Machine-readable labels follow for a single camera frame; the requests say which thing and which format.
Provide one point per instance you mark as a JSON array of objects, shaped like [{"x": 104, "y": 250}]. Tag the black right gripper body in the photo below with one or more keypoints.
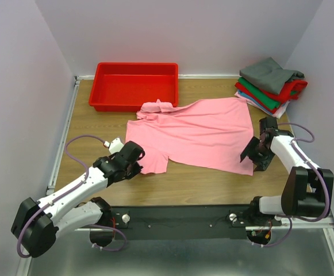
[{"x": 265, "y": 154}]

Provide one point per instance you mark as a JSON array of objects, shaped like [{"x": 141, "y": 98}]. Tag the white folded t shirt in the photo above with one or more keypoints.
[{"x": 281, "y": 110}]

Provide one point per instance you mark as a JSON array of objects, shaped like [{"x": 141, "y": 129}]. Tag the blue folded t shirt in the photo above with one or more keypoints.
[{"x": 250, "y": 98}]

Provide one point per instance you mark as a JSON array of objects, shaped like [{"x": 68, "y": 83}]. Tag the light pink folded t shirt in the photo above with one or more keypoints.
[{"x": 252, "y": 104}]

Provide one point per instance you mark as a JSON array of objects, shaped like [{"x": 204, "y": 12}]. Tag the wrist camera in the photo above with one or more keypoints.
[
  {"x": 267, "y": 123},
  {"x": 114, "y": 146}
]

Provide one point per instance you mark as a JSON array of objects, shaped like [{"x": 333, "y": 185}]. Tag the green folded t shirt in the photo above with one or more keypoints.
[{"x": 268, "y": 100}]

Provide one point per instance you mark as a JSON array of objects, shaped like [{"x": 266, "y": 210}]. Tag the grey folded t shirt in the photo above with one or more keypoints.
[{"x": 268, "y": 75}]

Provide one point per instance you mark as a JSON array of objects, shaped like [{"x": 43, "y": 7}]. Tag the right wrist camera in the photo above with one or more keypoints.
[{"x": 267, "y": 123}]

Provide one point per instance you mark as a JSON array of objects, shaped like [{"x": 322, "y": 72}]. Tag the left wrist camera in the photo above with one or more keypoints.
[{"x": 114, "y": 146}]

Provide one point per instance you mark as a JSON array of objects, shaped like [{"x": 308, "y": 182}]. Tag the red folded t shirt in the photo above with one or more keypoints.
[{"x": 296, "y": 85}]

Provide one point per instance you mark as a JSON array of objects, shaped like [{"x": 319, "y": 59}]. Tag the red plastic tray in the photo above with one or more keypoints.
[{"x": 125, "y": 87}]

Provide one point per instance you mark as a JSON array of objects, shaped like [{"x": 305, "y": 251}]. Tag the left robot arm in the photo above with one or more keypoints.
[{"x": 39, "y": 223}]

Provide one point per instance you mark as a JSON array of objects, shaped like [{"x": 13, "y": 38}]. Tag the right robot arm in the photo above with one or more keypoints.
[{"x": 308, "y": 190}]

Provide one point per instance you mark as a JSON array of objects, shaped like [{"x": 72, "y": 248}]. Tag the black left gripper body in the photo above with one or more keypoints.
[{"x": 133, "y": 170}]

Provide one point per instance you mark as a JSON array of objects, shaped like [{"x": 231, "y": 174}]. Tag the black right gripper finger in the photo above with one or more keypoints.
[
  {"x": 260, "y": 167},
  {"x": 249, "y": 151}
]

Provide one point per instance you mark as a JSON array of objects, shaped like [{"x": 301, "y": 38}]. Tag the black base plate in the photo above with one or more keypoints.
[{"x": 185, "y": 222}]

